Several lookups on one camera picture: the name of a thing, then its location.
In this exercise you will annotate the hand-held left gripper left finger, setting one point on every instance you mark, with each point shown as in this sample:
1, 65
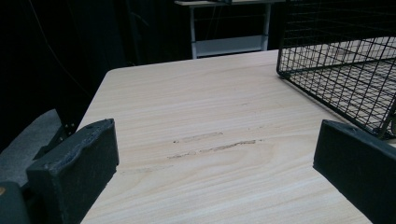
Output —
73, 169

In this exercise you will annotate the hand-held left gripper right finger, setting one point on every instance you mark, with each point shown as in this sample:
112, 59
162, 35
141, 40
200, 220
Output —
358, 168

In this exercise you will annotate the black table leg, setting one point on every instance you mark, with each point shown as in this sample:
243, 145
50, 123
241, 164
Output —
57, 137

